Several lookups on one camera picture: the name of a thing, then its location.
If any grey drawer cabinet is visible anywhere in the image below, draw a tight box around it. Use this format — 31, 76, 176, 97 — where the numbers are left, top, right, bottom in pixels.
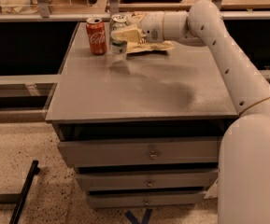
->
46, 25, 236, 199

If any bottom grey drawer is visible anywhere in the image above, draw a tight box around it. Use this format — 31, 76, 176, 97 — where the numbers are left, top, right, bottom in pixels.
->
87, 190, 206, 209

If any black metal floor bar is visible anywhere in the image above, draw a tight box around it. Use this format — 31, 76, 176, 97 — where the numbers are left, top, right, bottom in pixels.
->
0, 161, 40, 224

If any cardboard box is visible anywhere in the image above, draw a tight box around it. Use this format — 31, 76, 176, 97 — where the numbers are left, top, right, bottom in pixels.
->
205, 181, 218, 199

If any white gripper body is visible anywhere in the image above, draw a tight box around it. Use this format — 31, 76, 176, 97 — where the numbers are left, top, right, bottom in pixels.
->
141, 11, 164, 43

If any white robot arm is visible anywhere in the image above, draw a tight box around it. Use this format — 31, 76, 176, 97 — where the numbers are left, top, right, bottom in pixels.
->
110, 0, 270, 224

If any top grey drawer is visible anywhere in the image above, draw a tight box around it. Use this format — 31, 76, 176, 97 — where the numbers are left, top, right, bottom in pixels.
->
58, 137, 220, 167

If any red coke can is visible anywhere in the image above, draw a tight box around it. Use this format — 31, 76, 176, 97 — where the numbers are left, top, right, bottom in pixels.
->
86, 18, 107, 55

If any grey drawer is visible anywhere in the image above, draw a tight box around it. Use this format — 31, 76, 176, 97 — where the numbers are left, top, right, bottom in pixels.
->
58, 137, 220, 167
87, 190, 206, 209
76, 169, 218, 191

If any green white 7up can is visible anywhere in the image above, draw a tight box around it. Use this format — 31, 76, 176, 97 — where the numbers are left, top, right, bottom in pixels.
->
109, 14, 129, 54

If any middle grey drawer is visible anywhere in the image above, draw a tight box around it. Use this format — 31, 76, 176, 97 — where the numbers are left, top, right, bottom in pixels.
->
76, 169, 218, 191

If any brown yellow chip bag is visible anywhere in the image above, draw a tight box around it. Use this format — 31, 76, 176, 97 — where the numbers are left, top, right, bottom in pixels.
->
125, 11, 175, 55

